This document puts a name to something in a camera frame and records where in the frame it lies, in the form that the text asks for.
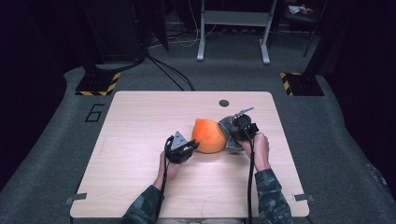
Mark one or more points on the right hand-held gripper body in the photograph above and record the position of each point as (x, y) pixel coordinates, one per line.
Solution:
(246, 129)

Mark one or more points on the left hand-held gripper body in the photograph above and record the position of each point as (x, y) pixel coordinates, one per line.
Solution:
(177, 151)

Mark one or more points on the orange plush toy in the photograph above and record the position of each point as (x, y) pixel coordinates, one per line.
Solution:
(208, 137)

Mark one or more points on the person's left hand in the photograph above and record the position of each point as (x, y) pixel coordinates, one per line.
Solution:
(168, 172)

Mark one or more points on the person's right hand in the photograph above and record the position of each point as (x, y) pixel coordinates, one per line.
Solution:
(261, 152)

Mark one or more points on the person's light trousers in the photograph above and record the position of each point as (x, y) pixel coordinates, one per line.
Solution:
(199, 221)

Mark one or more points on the yellow-striped black stand base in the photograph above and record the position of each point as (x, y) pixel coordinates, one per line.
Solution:
(96, 84)
(303, 84)

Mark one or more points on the grey tape strip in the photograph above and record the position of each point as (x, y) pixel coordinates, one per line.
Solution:
(76, 197)
(303, 197)

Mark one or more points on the thin black stand leg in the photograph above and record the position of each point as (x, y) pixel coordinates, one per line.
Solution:
(313, 37)

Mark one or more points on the white and orange small item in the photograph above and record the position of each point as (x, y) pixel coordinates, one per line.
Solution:
(299, 9)

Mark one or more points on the dark equipment cabinet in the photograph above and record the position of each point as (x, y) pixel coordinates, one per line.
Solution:
(115, 28)

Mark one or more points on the white metal desk frame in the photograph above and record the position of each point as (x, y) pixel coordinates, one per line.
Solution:
(236, 18)

